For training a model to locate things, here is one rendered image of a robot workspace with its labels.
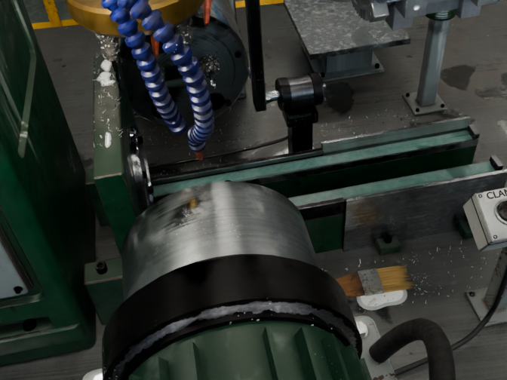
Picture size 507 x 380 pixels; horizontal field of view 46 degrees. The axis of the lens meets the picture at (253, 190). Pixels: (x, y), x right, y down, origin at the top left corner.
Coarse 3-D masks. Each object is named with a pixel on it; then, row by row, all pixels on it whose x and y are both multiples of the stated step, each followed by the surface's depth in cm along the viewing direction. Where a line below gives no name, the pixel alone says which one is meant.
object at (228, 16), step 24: (216, 0) 111; (192, 24) 103; (216, 24) 105; (120, 48) 105; (192, 48) 107; (216, 48) 108; (240, 48) 109; (168, 72) 110; (216, 72) 107; (240, 72) 113; (144, 96) 112; (216, 96) 114; (192, 120) 119
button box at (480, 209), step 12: (480, 192) 80; (492, 192) 80; (504, 192) 80; (468, 204) 82; (480, 204) 79; (492, 204) 79; (468, 216) 83; (480, 216) 79; (492, 216) 79; (480, 228) 80; (492, 228) 78; (504, 228) 78; (480, 240) 81; (492, 240) 77; (504, 240) 78
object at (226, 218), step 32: (192, 192) 71; (224, 192) 71; (256, 192) 72; (160, 224) 70; (192, 224) 68; (224, 224) 67; (256, 224) 68; (288, 224) 72; (128, 256) 72; (160, 256) 67; (192, 256) 65; (288, 256) 67; (128, 288) 70
